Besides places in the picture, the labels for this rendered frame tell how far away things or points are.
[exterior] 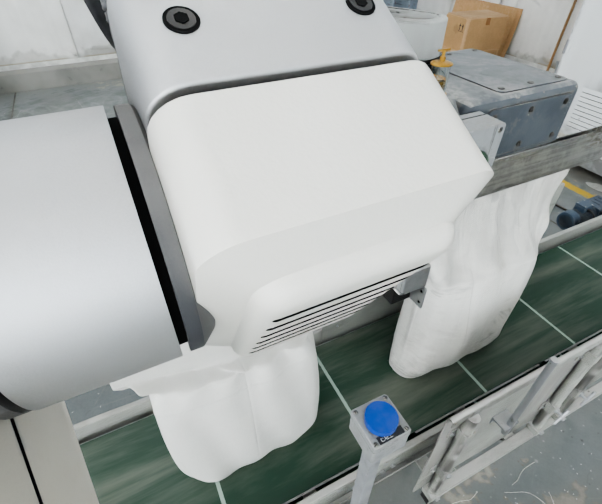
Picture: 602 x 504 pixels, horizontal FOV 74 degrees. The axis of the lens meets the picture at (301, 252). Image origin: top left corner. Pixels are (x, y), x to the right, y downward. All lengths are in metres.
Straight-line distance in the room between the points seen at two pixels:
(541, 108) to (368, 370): 0.95
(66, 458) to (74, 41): 5.51
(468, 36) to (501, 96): 4.36
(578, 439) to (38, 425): 1.91
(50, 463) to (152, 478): 1.10
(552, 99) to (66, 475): 0.72
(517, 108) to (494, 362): 1.02
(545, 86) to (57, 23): 5.26
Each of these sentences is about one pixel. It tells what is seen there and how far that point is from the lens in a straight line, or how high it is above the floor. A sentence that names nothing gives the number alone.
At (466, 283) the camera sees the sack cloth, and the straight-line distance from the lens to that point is 1.11.
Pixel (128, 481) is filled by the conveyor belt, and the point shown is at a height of 0.38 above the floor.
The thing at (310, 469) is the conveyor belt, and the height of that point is 0.38.
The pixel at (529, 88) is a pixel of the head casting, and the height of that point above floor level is 1.34.
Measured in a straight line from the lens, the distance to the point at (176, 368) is 0.87.
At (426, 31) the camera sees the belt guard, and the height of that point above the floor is 1.40.
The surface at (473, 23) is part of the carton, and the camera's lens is 5.01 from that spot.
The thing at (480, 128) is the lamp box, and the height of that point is 1.33.
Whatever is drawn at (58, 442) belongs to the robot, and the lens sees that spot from 0.21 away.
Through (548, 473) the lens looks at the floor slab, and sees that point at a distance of 1.86.
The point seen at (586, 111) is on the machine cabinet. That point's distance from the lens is 3.67.
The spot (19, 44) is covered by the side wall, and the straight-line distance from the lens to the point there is 5.68.
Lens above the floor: 1.53
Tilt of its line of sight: 40 degrees down
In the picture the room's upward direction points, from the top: straight up
